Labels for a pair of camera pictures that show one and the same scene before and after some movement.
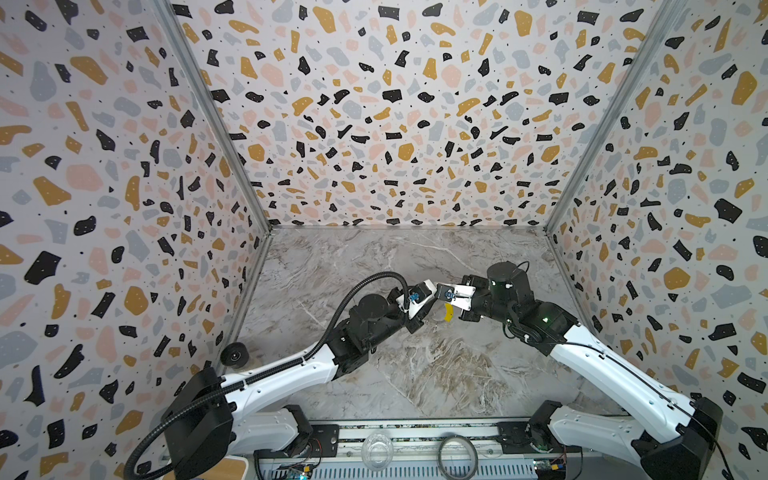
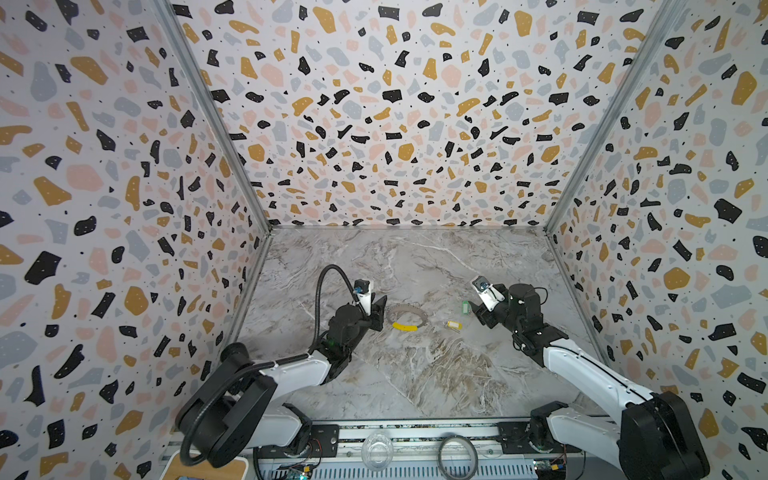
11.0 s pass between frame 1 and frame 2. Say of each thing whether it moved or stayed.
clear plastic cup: stayed
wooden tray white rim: stayed
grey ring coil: stayed
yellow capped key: moved
